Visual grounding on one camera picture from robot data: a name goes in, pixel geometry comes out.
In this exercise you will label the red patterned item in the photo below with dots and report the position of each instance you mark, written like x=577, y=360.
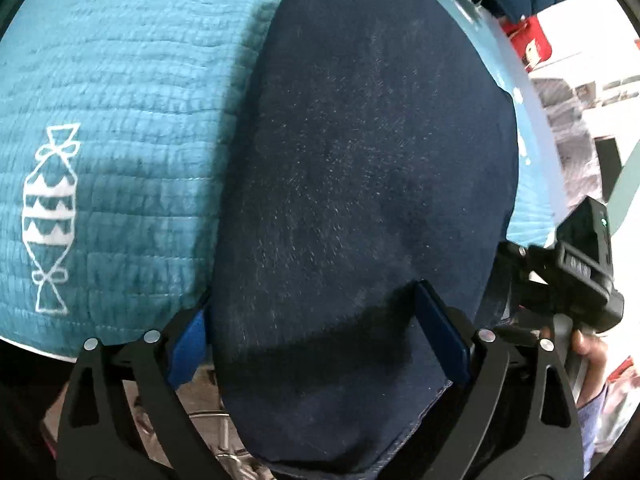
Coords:
x=528, y=40

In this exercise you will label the person's right hand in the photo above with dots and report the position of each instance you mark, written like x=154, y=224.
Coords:
x=591, y=353

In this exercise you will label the dark denim jacket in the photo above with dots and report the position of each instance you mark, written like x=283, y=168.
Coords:
x=374, y=150

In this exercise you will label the teal patterned bedspread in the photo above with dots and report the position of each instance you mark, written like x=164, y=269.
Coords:
x=117, y=123

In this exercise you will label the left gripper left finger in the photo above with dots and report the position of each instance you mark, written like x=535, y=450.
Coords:
x=122, y=417

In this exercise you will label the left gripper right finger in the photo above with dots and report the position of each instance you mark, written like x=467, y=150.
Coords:
x=514, y=417

